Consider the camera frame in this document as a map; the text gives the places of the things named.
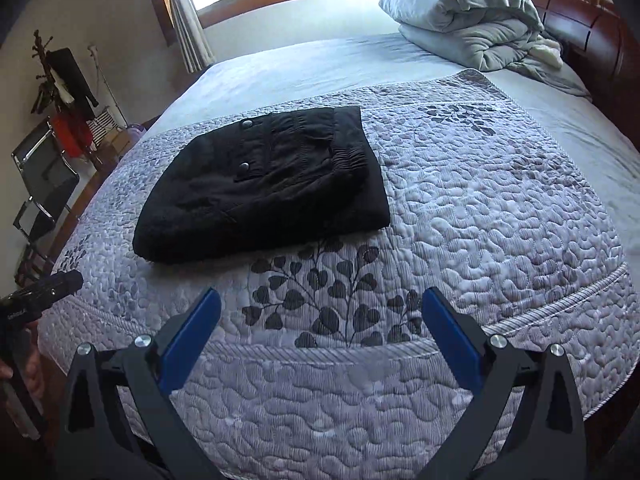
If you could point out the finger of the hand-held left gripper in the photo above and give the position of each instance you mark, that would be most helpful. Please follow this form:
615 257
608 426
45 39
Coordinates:
55 287

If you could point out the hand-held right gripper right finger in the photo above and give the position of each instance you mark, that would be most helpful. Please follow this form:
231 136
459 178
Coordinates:
450 335

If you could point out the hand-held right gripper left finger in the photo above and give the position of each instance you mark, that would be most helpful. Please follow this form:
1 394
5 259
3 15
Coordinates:
192 335

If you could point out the black pants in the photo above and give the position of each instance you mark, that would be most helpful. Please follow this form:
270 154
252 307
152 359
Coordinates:
260 185

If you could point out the person's left hand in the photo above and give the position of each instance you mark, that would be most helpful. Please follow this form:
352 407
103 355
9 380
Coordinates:
37 372

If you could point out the grey quilted bedspread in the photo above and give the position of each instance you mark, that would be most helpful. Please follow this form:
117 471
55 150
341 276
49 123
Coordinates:
500 235

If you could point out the black folding chair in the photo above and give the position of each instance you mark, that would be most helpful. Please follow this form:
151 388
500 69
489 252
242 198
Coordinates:
45 175

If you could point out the red garment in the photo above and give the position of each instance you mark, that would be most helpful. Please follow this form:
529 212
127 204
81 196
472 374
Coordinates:
70 132

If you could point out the striped bag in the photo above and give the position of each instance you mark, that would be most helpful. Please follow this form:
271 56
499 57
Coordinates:
102 125

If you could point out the black jacket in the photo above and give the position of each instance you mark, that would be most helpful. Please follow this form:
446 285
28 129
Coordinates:
70 77

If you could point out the wooden coat rack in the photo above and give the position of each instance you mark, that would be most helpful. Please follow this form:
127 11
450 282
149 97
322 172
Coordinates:
42 75

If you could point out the light blue bed sheet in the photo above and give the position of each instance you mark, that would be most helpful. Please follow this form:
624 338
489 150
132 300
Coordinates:
300 65

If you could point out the white fluffy cloth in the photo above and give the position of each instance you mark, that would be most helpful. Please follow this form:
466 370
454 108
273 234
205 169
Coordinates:
546 55

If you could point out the light curtain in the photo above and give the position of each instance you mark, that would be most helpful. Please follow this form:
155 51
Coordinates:
187 20

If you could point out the folded grey duvet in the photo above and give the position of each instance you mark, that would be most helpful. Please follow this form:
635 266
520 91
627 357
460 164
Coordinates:
465 10

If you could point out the wooden bed headboard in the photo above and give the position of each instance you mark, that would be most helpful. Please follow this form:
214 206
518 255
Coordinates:
590 25

